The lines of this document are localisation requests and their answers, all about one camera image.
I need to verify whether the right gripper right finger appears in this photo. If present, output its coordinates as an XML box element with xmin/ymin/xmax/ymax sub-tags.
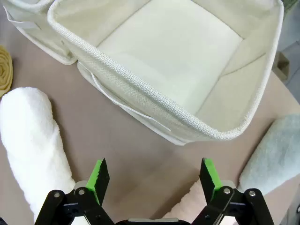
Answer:
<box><xmin>191</xmin><ymin>157</ymin><xmax>275</xmax><ymax>225</ymax></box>

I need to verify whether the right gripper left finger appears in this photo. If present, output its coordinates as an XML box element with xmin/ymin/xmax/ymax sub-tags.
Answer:
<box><xmin>34</xmin><ymin>158</ymin><xmax>115</xmax><ymax>225</ymax></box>

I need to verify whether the pink towel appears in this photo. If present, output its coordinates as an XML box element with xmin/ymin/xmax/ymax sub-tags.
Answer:
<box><xmin>161</xmin><ymin>180</ymin><xmax>240</xmax><ymax>225</ymax></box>

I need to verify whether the light teal cone-folded towel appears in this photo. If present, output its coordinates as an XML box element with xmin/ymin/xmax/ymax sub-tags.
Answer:
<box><xmin>238</xmin><ymin>114</ymin><xmax>300</xmax><ymax>196</ymax></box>

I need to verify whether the white towel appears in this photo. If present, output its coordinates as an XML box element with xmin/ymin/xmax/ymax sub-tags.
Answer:
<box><xmin>0</xmin><ymin>86</ymin><xmax>78</xmax><ymax>225</ymax></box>

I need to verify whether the yellow towel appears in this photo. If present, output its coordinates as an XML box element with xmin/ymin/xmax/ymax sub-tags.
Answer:
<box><xmin>0</xmin><ymin>45</ymin><xmax>14</xmax><ymax>98</ymax></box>

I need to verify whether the cream fabric storage bin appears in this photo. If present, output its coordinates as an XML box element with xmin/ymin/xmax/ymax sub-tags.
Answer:
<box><xmin>2</xmin><ymin>0</ymin><xmax>78</xmax><ymax>66</ymax></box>
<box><xmin>47</xmin><ymin>0</ymin><xmax>285</xmax><ymax>146</ymax></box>

